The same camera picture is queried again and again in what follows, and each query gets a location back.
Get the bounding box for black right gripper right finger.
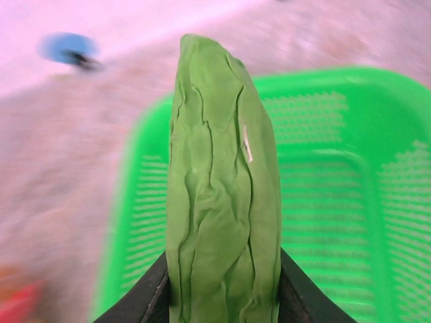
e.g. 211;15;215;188
277;247;358;323

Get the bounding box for green plastic basket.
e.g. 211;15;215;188
89;67;431;323

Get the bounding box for red toy apple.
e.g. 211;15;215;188
0;281;44;323

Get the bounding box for blue circle fish sticker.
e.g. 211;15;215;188
38;32;102;72

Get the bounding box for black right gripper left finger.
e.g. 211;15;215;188
92;250;172;323

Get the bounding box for green toy leaf vegetable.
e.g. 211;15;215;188
164;33;284;323

